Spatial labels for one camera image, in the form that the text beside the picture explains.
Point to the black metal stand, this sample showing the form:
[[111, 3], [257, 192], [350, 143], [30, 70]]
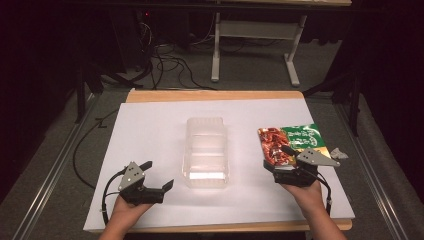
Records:
[[354, 100], [80, 96]]

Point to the person's left hand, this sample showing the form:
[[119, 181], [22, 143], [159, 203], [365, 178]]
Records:
[[125, 211]]

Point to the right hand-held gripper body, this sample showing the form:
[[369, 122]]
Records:
[[315, 159]]

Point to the red and green snack packet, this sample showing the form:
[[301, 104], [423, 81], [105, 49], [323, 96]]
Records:
[[300, 138]]

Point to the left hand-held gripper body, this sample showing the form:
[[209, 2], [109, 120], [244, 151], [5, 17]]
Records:
[[132, 176]]

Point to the crumpled grey wrapper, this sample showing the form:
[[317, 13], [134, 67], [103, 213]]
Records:
[[338, 153]]

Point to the person's right hand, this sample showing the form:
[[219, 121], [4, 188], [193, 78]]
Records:
[[310, 198]]

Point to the white metal desk frame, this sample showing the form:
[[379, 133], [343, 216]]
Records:
[[216, 50]]

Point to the white paper sheet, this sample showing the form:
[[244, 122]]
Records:
[[160, 133]]

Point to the silver metal floor rail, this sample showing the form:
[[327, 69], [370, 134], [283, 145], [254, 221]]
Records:
[[373, 173], [56, 166]]

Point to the clear plastic container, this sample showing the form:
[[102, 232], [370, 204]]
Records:
[[206, 153]]

